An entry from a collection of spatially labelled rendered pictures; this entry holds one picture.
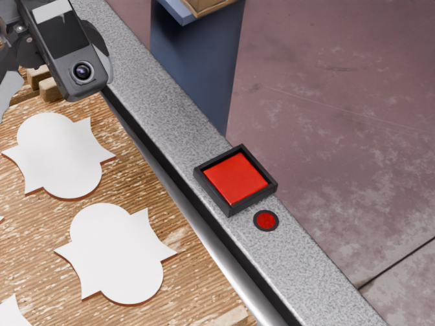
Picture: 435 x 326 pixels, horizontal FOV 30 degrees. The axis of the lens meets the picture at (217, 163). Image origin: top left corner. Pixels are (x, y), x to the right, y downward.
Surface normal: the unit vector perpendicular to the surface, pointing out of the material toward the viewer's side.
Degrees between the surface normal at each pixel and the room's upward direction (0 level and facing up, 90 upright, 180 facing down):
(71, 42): 29
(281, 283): 0
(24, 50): 90
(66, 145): 0
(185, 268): 0
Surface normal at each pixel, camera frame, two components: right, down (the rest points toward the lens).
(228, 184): 0.08, -0.60
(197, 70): 0.08, 0.80
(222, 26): 0.52, 0.71
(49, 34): 0.33, -0.18
